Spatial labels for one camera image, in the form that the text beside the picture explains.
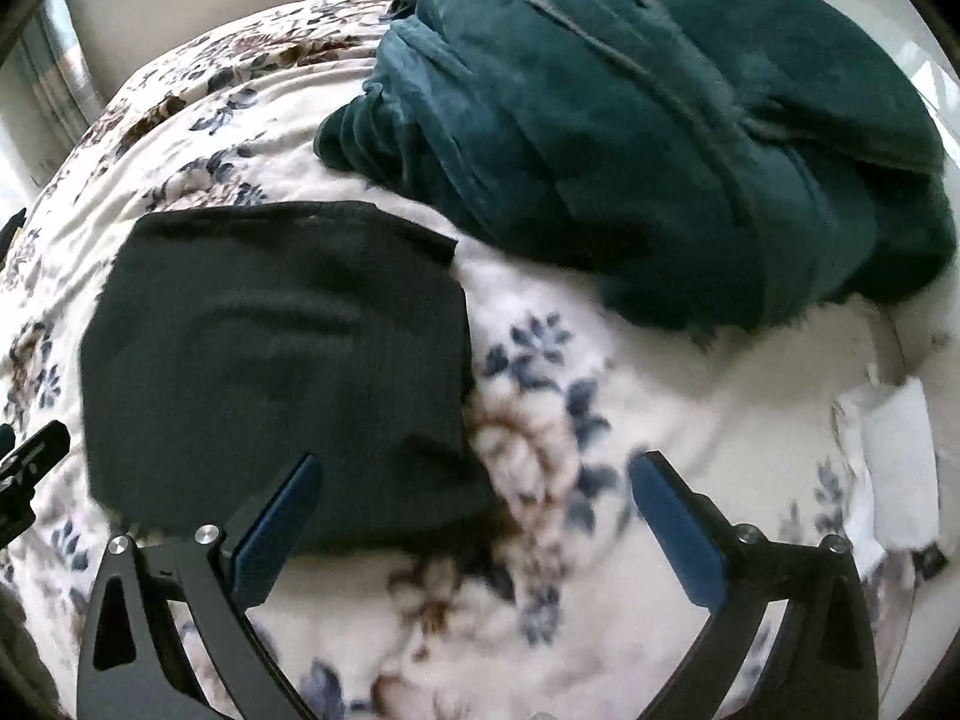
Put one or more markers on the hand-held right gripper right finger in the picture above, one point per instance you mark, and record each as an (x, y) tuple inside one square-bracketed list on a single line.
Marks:
[(675, 532)]

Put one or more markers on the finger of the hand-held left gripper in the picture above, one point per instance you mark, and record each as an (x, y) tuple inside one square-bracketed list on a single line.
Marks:
[(26, 472), (10, 226)]

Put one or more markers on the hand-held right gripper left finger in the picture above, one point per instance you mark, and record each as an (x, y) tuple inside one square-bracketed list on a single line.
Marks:
[(274, 532)]

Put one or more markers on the dark striped sweater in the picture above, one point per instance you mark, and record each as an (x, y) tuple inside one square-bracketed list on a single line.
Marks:
[(285, 345)]

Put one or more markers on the floral bed blanket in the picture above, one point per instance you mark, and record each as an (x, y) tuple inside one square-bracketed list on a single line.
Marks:
[(675, 390)]

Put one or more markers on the grey-blue curtain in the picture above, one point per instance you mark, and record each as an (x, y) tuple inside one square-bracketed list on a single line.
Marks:
[(56, 60)]

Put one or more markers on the white rolled cloth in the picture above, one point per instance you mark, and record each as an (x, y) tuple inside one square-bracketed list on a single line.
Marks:
[(892, 457)]

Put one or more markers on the teal plush blanket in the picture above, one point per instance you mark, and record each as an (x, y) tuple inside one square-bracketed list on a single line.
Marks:
[(562, 165)]

